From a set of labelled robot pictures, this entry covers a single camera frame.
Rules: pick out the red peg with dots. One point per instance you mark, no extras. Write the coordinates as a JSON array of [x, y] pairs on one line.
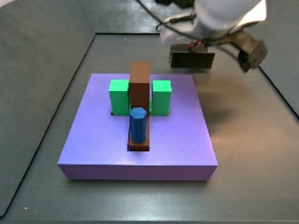
[[194, 44]]

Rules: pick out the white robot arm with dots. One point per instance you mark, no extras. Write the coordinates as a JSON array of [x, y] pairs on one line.
[[211, 20]]

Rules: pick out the purple base board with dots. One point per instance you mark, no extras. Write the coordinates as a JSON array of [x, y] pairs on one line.
[[97, 154]]

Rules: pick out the blue hexagonal peg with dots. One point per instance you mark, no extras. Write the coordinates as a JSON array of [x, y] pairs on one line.
[[138, 116]]

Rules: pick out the green block right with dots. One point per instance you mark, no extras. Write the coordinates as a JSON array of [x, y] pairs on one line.
[[162, 97]]

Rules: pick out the green block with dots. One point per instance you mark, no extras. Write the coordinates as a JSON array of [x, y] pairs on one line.
[[119, 97], [162, 97]]

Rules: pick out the brown L-shaped block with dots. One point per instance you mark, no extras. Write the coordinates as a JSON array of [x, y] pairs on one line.
[[139, 99]]

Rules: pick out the green block left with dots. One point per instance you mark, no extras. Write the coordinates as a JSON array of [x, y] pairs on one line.
[[119, 97]]

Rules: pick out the black angled holder bracket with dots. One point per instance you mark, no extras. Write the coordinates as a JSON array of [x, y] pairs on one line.
[[197, 58]]

